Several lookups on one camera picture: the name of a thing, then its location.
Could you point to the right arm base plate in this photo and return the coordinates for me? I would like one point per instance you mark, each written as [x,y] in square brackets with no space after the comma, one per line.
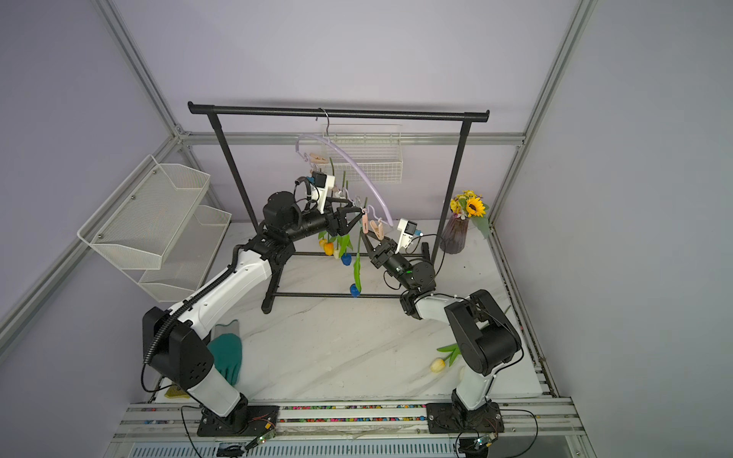
[449,418]

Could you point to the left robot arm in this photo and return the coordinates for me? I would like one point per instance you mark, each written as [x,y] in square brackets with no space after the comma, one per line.
[173,339]

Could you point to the black clothes rack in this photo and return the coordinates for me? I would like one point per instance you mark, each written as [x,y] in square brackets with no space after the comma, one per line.
[213,113]

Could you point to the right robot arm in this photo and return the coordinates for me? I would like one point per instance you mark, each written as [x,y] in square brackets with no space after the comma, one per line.
[488,342]

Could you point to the blue tulip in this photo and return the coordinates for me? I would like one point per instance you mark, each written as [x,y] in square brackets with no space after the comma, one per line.
[344,243]
[356,288]

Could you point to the cream tulip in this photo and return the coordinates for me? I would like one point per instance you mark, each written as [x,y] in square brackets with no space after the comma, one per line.
[448,356]

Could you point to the sunflower bouquet in vase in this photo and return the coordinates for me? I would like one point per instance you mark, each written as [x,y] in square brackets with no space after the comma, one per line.
[466,209]

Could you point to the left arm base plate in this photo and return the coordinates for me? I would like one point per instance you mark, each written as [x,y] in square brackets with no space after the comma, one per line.
[249,421]

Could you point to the purple clip hanger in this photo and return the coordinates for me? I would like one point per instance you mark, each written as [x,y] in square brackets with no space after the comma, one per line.
[315,151]

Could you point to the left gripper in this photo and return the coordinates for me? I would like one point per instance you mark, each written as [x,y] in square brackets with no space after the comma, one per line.
[340,227]

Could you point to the orange tulip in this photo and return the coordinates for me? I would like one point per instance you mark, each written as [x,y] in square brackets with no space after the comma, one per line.
[326,242]

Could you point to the white mesh tiered shelf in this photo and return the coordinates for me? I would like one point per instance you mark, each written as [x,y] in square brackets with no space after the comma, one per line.
[158,230]

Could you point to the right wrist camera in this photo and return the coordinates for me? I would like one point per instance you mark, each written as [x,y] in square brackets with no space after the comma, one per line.
[408,231]

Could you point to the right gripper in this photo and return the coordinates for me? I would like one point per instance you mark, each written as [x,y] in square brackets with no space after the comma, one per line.
[381,255]

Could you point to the black yellow work glove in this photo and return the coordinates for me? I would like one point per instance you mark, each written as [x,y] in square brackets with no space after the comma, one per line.
[175,392]

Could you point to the green work glove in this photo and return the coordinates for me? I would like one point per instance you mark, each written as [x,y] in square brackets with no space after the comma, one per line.
[226,348]

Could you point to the white wire wall basket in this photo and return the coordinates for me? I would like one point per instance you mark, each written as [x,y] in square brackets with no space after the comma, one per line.
[375,148]

